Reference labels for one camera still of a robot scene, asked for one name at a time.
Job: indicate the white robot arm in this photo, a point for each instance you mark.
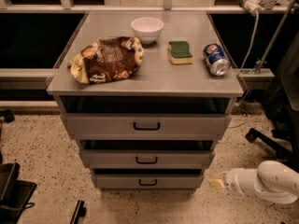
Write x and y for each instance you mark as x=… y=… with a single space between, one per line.
x=271 y=181

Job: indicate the brown chip bag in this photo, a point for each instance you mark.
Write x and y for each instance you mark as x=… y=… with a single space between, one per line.
x=107 y=60

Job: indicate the metal clamp stand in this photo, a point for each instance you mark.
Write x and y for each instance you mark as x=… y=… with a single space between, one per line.
x=271 y=5

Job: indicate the grey bottom drawer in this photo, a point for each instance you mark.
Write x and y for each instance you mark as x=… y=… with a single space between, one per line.
x=147 y=178

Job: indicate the black bin at left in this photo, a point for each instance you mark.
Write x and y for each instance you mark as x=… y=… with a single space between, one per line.
x=15 y=194

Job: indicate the grey drawer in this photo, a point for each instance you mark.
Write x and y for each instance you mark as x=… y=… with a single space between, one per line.
x=142 y=154
x=147 y=178
x=145 y=127

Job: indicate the blue soda can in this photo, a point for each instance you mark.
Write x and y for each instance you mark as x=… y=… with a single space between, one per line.
x=216 y=59

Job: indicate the black office chair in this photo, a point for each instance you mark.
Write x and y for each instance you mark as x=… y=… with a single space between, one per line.
x=281 y=105

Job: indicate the green yellow sponge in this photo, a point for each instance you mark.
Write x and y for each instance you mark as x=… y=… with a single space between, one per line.
x=179 y=52

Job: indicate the grey metal drawer cabinet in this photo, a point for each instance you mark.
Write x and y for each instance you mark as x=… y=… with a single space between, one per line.
x=158 y=86

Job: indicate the white bowl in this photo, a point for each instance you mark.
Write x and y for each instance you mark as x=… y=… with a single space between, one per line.
x=147 y=29

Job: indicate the black floor bracket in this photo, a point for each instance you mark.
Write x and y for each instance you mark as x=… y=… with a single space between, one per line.
x=80 y=211

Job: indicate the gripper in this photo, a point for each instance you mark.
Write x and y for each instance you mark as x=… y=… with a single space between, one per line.
x=234 y=180

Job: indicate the grey top drawer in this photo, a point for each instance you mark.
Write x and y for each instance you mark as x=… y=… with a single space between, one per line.
x=145 y=127

